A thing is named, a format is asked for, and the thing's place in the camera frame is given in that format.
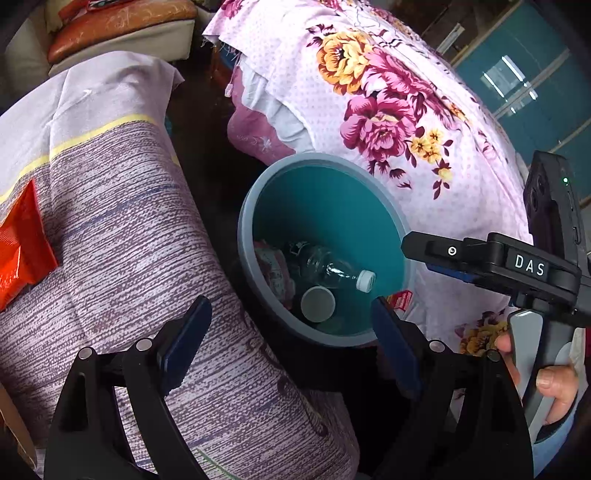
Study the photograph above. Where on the brown cardboard box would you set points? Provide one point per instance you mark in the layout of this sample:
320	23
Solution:
14	424

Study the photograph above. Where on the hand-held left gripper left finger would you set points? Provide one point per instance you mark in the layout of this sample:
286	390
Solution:
184	337

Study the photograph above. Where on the teal glass cabinet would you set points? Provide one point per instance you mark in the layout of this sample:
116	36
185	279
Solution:
508	69

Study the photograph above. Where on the clear plastic bottle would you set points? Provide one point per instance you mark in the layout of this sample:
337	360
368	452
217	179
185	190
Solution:
332	270

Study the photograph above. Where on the pink quilt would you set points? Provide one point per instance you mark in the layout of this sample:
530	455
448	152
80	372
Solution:
249	134

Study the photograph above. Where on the grey and teal bin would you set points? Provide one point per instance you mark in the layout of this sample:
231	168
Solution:
346	207

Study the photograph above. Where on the purple striped bedsheet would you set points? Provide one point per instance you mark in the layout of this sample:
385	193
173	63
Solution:
138	254

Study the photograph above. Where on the cream sofa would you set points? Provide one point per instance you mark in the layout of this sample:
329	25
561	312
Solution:
178	37

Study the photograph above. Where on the person's right hand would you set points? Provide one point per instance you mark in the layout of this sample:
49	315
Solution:
561	387

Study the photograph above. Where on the crumpled pink wrapper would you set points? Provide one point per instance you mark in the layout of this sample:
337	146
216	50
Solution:
274	272

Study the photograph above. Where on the orange sofa cushion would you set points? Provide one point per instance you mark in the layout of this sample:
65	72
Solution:
120	27

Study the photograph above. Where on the pink floral blanket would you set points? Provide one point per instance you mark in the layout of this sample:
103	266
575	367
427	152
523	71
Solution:
369	92

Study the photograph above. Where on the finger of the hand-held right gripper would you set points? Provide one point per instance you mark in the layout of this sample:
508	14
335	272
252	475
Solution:
443	251
455	275

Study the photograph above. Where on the small red wrapper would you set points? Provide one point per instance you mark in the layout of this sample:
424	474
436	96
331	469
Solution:
401	301

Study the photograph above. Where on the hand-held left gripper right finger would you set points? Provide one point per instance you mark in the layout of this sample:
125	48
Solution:
392	341

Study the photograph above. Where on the white round cup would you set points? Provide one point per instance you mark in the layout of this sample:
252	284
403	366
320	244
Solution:
317	303

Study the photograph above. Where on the red snack packet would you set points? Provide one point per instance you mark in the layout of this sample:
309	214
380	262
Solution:
23	258

